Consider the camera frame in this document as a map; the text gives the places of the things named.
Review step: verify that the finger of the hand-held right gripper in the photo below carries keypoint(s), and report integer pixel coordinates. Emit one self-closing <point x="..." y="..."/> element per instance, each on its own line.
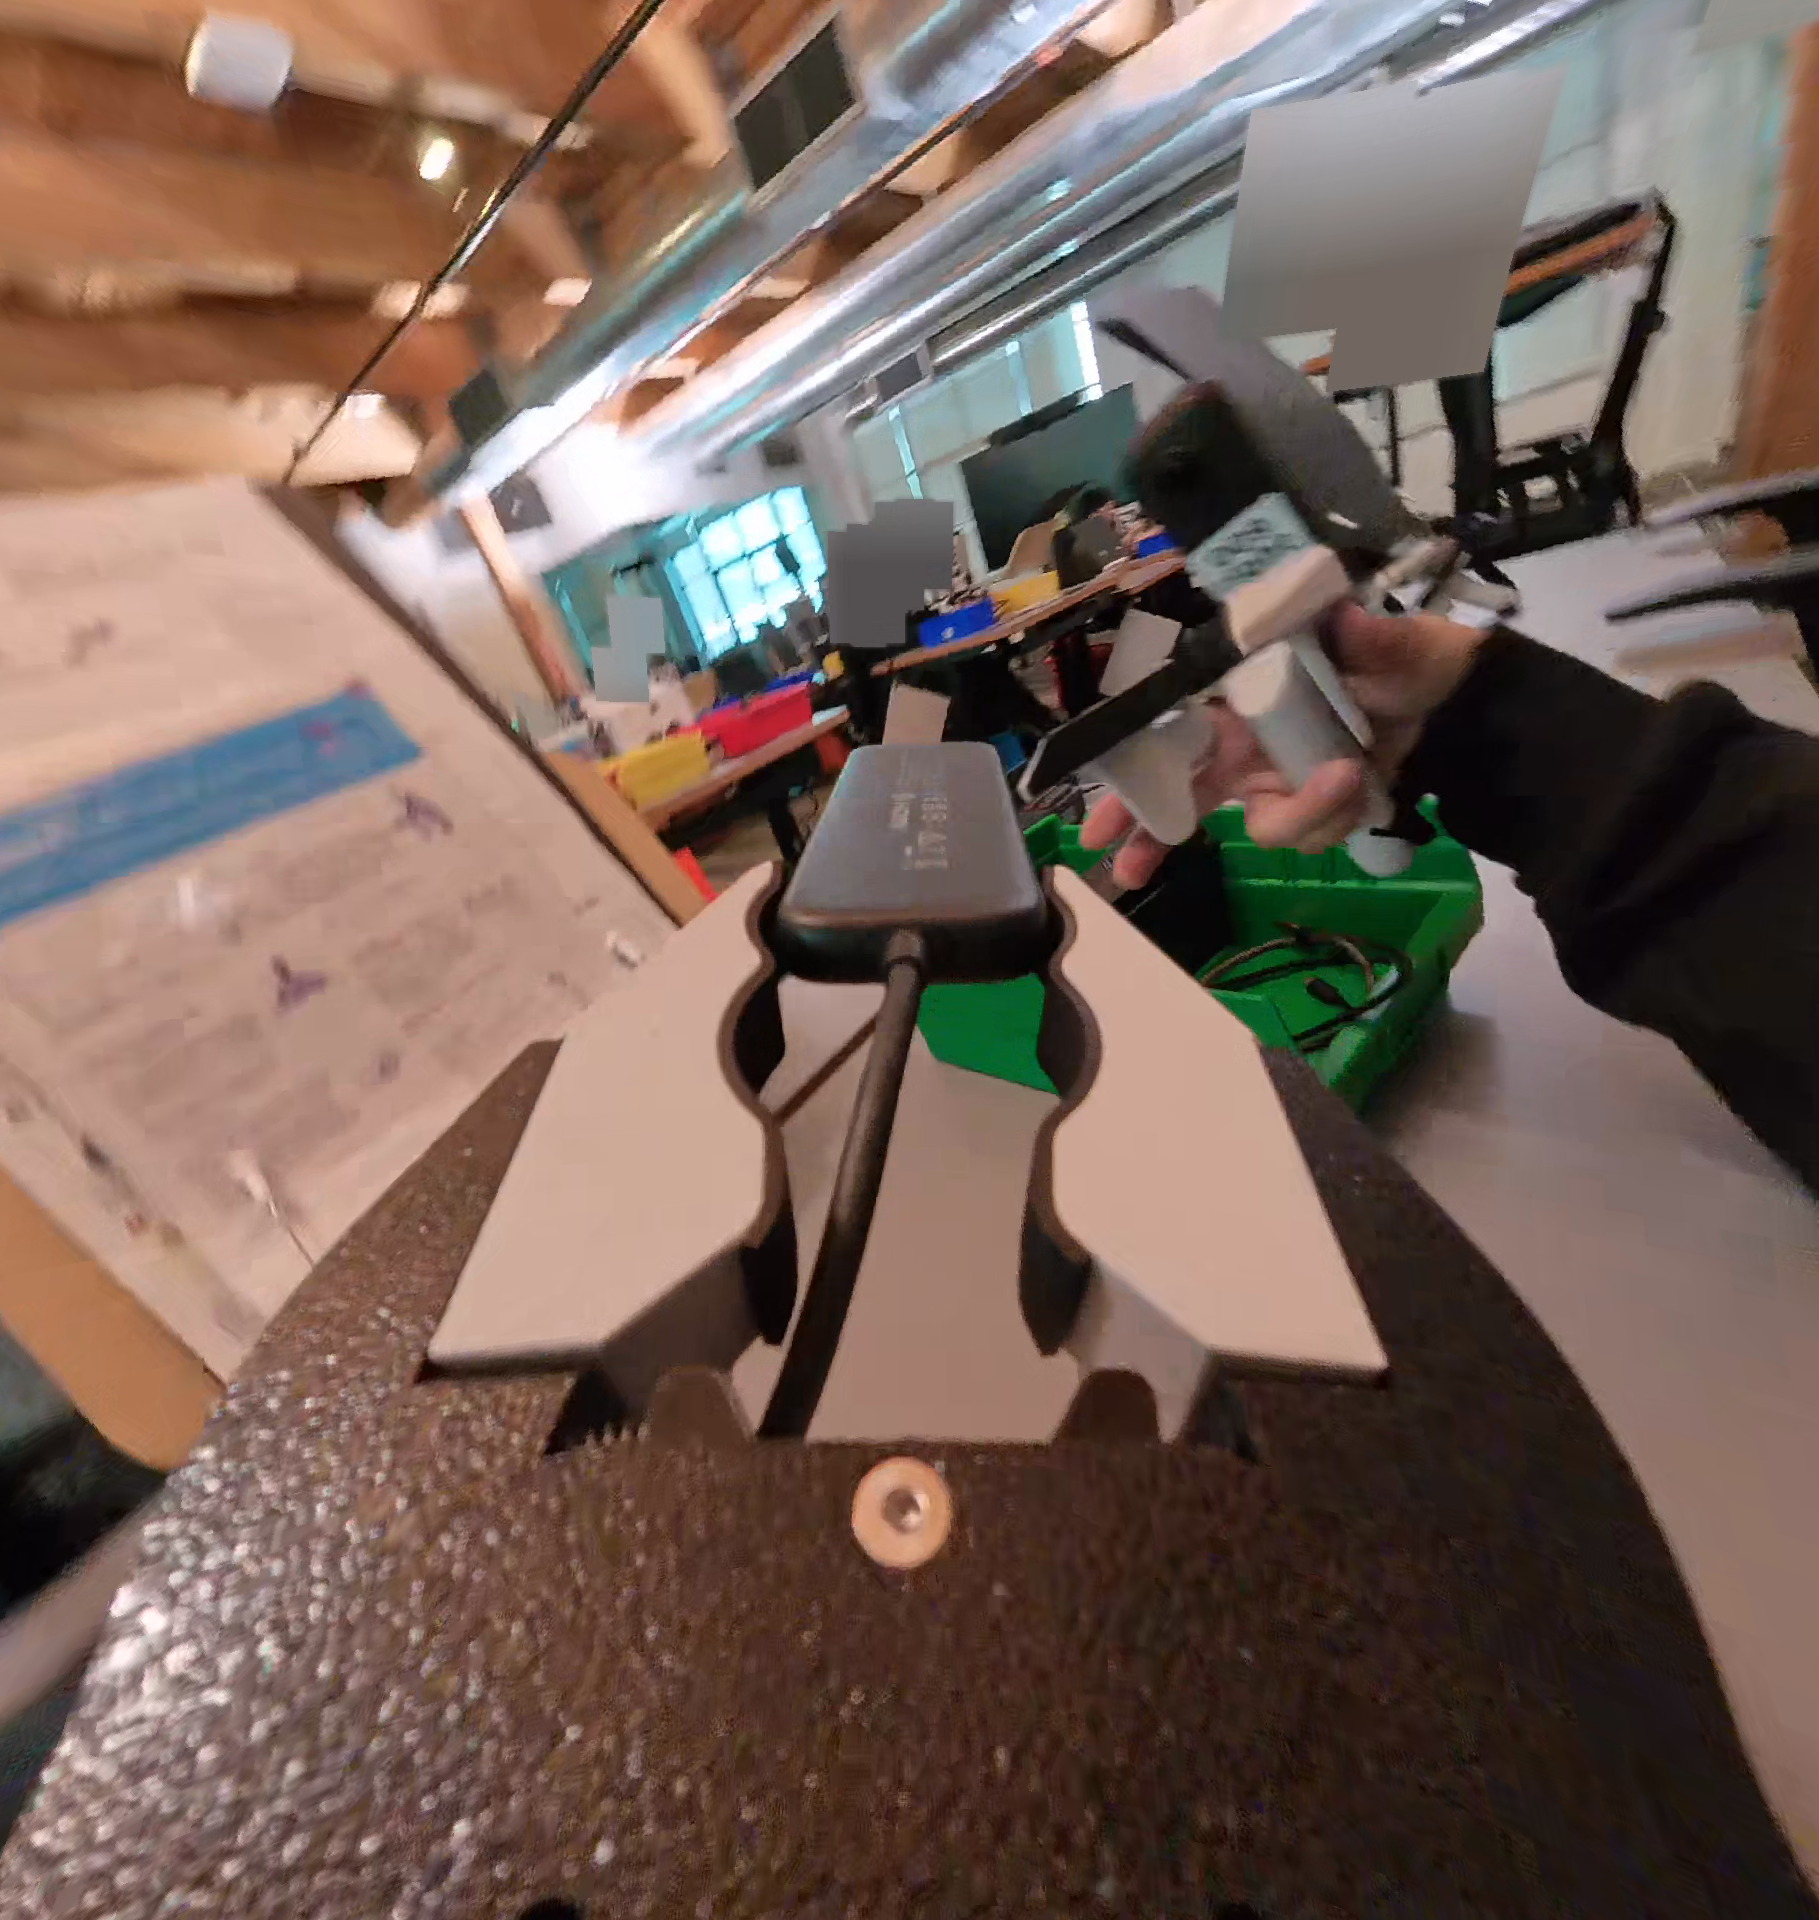
<point x="1158" y="771"/>
<point x="1134" y="709"/>

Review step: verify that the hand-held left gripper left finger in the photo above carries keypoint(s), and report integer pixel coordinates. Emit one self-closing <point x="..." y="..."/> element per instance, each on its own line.
<point x="609" y="1184"/>

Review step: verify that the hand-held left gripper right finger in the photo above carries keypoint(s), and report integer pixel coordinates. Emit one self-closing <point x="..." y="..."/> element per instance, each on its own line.
<point x="1210" y="1200"/>

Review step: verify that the green plastic bin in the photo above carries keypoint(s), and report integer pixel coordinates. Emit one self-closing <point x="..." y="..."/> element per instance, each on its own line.
<point x="1299" y="885"/>

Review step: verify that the person's right forearm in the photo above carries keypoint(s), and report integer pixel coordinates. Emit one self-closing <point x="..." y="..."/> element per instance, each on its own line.
<point x="1643" y="871"/>

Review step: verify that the person's right hand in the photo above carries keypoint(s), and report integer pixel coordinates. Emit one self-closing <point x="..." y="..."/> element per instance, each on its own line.
<point x="1410" y="661"/>

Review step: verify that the black computer monitor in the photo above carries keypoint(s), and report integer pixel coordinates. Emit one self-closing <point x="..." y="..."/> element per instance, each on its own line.
<point x="1043" y="473"/>

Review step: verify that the black metal rack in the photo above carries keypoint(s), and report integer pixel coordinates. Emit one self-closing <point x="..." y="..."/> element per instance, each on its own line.
<point x="1576" y="480"/>

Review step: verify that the red storage bin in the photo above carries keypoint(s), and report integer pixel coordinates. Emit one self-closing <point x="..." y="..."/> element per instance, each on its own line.
<point x="759" y="723"/>

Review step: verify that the yellow storage bin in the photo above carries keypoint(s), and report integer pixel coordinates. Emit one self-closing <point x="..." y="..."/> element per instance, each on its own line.
<point x="663" y="768"/>

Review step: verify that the printed instruction sheet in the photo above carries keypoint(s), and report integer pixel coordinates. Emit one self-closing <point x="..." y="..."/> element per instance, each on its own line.
<point x="250" y="899"/>

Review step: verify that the wooden display board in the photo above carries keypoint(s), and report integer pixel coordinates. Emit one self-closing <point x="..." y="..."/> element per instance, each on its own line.
<point x="38" y="1304"/>

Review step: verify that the round ceiling lamp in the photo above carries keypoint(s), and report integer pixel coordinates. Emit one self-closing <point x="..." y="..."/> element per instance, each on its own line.
<point x="437" y="157"/>

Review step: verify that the white ceiling access point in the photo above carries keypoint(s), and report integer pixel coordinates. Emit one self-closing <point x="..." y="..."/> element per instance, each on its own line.
<point x="239" y="59"/>

